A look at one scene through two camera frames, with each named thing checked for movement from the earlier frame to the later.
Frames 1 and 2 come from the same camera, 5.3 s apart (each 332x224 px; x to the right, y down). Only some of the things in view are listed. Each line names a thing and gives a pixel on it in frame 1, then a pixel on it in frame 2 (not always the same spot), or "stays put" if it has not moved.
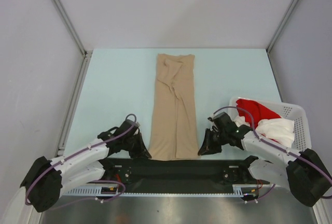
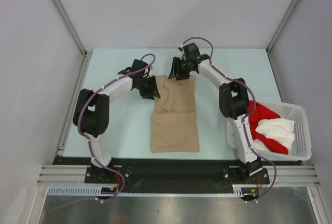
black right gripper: x=208 y=148 -> x=176 y=70
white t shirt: x=281 y=130 stays put
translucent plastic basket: x=302 y=137 stays put
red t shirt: x=259 y=112 stays put
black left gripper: x=141 y=152 -> x=152 y=91
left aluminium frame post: x=67 y=20 stays put
